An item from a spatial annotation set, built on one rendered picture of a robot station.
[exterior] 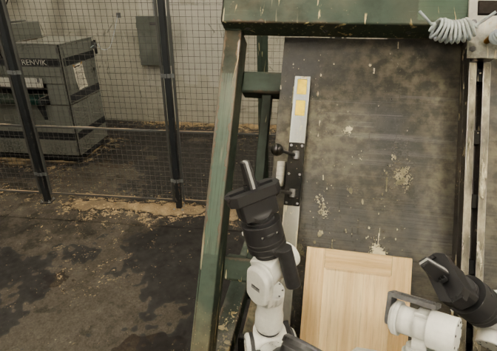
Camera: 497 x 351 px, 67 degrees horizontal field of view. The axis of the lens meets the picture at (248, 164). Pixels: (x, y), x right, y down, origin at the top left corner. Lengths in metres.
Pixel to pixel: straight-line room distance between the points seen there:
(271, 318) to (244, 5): 0.94
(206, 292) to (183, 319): 1.47
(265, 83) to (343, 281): 0.70
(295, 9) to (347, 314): 0.95
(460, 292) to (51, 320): 2.56
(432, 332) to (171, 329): 2.08
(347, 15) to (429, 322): 0.89
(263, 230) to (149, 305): 2.12
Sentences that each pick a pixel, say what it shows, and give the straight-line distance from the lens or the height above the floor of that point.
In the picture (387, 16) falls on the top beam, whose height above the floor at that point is 1.90.
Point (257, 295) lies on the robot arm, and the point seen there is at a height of 1.35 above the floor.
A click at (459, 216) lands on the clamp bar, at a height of 1.37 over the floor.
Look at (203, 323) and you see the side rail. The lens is 1.28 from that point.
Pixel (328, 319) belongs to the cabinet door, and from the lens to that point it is 1.26.
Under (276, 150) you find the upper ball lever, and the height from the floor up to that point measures 1.55.
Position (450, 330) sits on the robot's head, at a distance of 0.77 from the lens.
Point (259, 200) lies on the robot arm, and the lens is 0.79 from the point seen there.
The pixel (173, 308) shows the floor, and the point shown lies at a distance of 2.80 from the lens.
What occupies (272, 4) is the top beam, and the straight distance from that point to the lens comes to 1.31.
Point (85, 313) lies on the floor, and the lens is 2.93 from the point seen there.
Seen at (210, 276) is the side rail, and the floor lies 1.15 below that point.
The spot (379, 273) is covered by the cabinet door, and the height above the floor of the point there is 1.19.
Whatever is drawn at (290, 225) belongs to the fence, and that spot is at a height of 1.31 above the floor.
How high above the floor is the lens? 1.97
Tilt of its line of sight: 25 degrees down
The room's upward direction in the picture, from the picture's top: straight up
